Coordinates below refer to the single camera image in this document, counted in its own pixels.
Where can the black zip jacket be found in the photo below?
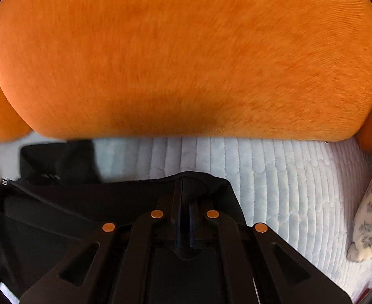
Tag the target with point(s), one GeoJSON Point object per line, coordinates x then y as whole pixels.
{"type": "Point", "coordinates": [46, 228]}

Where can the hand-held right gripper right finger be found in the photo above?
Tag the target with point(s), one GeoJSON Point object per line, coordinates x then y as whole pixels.
{"type": "Point", "coordinates": [192, 228]}

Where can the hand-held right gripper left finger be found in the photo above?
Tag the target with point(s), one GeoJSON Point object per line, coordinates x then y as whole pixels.
{"type": "Point", "coordinates": [180, 224]}

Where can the light blue quilted bed mat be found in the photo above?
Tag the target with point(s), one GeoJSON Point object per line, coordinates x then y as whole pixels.
{"type": "Point", "coordinates": [284, 190]}

